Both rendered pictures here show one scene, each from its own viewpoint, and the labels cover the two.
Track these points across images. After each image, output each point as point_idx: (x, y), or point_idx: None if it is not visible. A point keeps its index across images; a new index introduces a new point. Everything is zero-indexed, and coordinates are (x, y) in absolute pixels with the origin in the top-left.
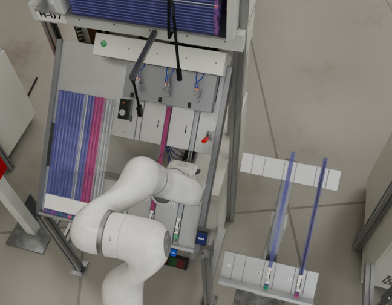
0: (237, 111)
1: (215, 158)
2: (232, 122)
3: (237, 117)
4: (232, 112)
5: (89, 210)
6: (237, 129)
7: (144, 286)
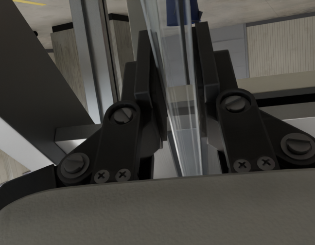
0: (94, 103)
1: (13, 157)
2: (98, 47)
3: (89, 77)
4: (107, 96)
5: None
6: (77, 20)
7: None
